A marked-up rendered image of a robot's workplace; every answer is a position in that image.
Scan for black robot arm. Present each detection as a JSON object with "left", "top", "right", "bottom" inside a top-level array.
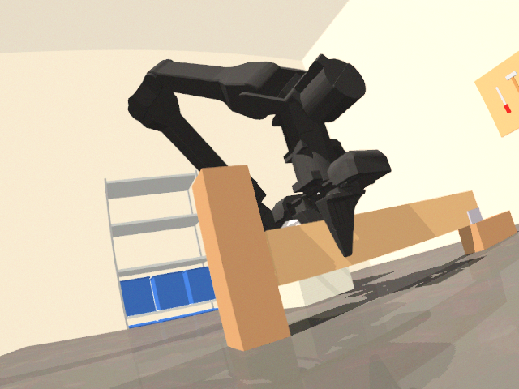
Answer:
[{"left": 127, "top": 53, "right": 367, "bottom": 171}]

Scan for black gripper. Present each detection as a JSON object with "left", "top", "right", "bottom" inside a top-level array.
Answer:
[{"left": 272, "top": 130, "right": 392, "bottom": 257}]

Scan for long wooden rail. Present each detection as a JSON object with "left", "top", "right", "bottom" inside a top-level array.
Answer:
[{"left": 264, "top": 190, "right": 478, "bottom": 286}]

